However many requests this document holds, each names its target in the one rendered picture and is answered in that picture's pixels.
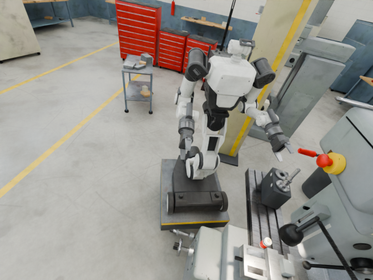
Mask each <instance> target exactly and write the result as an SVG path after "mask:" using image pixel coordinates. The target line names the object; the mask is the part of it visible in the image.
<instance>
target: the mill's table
mask: <svg viewBox="0 0 373 280"><path fill-rule="evenodd" d="M266 175H267V173H266V172H263V171H262V172H260V171H259V170H256V169H255V170H253V169H252V168H248V169H247V170H246V172H245V188H246V213H247V227H248V245H249V246H253V247H256V248H260V246H259V242H261V241H262V240H263V239H265V238H266V237H268V238H270V239H271V241H272V244H271V245H270V246H268V247H267V248H271V249H274V250H277V251H278V254H280V255H285V254H287V253H288V254H290V251H289V246H288V245H286V244H285V243H284V242H283V241H282V240H281V238H280V236H279V229H280V227H282V226H283V225H284V220H283V215H282V211H281V207H280V208H279V209H274V208H271V207H268V206H266V205H264V204H261V181H262V180H263V178H264V177H265V176H266ZM260 249H262V248H260ZM265 249H266V248H265ZM263 250H264V249H263Z"/></svg>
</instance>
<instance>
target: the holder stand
mask: <svg viewBox="0 0 373 280"><path fill-rule="evenodd" d="M288 176H289V173H288V172H285V171H282V170H279V169H277V168H274V167H273V168H272V169H271V170H270V171H269V172H268V173H267V175H266V176H265V177H264V178H263V180H262V181H261V204H264V205H266V206H268V207H271V208H274V209H279V208H280V207H281V206H282V205H283V204H284V203H286V202H287V201H288V200H289V199H290V198H291V190H290V185H289V186H288V187H287V188H286V189H284V188H281V187H280V182H281V181H282V180H283V179H284V178H285V177H288Z"/></svg>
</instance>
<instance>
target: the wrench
mask: <svg viewBox="0 0 373 280"><path fill-rule="evenodd" d="M335 99H336V101H338V102H342V103H346V104H350V105H353V106H358V107H362V108H366V109H370V110H373V106H372V105H369V104H365V103H361V102H357V101H352V100H349V99H345V98H341V97H337V96H336V97H335Z"/></svg>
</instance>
